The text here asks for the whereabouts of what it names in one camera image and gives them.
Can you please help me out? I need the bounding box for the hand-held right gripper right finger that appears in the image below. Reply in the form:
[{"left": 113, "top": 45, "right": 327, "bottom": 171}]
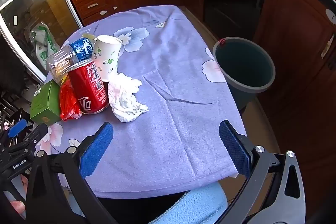
[{"left": 215, "top": 120, "right": 306, "bottom": 224}]

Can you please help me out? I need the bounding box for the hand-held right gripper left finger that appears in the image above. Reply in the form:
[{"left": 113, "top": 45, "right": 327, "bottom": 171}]
[{"left": 25, "top": 122, "right": 118, "bottom": 224}]

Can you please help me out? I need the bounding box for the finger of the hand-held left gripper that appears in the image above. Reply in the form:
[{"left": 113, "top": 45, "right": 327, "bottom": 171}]
[
  {"left": 0, "top": 119, "right": 28, "bottom": 147},
  {"left": 8, "top": 124, "right": 49, "bottom": 155}
]

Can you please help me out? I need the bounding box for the green cardboard box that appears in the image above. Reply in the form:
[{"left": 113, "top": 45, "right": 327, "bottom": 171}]
[{"left": 30, "top": 80, "right": 62, "bottom": 125}]

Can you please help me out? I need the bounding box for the red plastic bag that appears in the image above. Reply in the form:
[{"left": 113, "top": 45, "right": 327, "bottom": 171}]
[{"left": 59, "top": 76, "right": 82, "bottom": 122}]

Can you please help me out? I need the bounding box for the white tissue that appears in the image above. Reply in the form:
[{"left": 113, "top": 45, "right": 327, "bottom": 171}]
[{"left": 108, "top": 73, "right": 149, "bottom": 123}]

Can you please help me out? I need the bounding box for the red soda can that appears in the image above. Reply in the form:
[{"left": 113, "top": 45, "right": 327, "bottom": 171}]
[{"left": 67, "top": 59, "right": 110, "bottom": 115}]

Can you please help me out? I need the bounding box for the clear bottle with blue label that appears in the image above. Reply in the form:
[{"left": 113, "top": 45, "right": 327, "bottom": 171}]
[{"left": 46, "top": 37, "right": 98, "bottom": 80}]

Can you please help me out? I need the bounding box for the white leaf-print paper cup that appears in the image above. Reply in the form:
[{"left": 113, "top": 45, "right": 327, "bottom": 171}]
[{"left": 92, "top": 35, "right": 122, "bottom": 82}]

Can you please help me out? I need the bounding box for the person's left hand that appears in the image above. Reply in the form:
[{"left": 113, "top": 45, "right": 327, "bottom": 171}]
[{"left": 9, "top": 174, "right": 29, "bottom": 214}]

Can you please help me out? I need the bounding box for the light blue fleece garment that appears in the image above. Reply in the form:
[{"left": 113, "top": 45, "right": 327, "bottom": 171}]
[{"left": 150, "top": 182, "right": 228, "bottom": 224}]

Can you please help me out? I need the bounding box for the green and white sack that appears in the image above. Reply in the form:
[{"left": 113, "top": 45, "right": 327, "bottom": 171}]
[{"left": 29, "top": 23, "right": 61, "bottom": 71}]

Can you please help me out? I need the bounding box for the purple floral tablecloth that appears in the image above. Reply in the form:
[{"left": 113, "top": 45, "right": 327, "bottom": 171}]
[{"left": 34, "top": 5, "right": 247, "bottom": 199}]

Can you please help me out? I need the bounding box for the wooden sink cabinet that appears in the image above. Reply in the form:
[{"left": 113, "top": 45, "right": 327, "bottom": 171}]
[{"left": 252, "top": 0, "right": 336, "bottom": 188}]

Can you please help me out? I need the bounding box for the glass sliding door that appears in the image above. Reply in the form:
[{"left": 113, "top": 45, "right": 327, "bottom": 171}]
[{"left": 0, "top": 0, "right": 84, "bottom": 83}]

